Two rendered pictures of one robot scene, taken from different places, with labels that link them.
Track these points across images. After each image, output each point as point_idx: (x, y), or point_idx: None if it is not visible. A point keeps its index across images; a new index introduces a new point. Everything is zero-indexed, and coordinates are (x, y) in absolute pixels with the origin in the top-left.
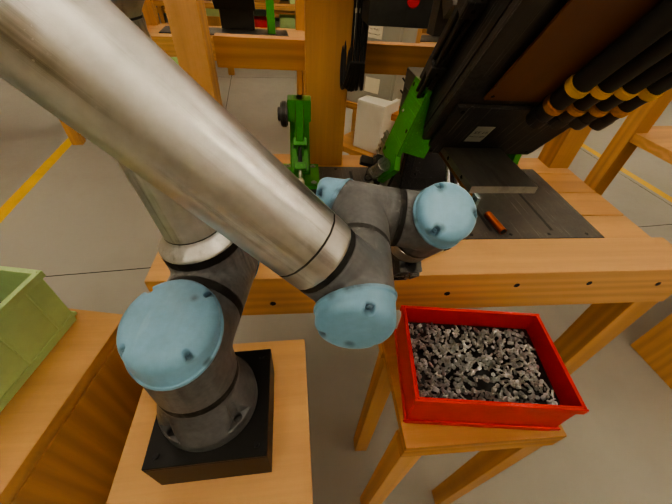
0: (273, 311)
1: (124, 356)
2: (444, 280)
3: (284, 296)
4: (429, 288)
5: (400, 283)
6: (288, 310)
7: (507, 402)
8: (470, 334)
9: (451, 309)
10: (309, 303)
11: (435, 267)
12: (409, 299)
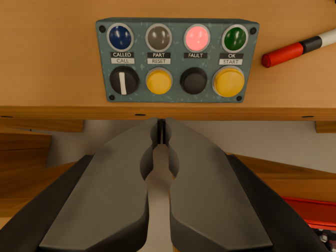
0: (21, 118)
1: None
2: (319, 111)
3: (13, 114)
4: (280, 114)
5: (225, 111)
6: (43, 118)
7: None
8: (331, 246)
9: (319, 224)
10: (68, 117)
11: (313, 85)
12: (237, 117)
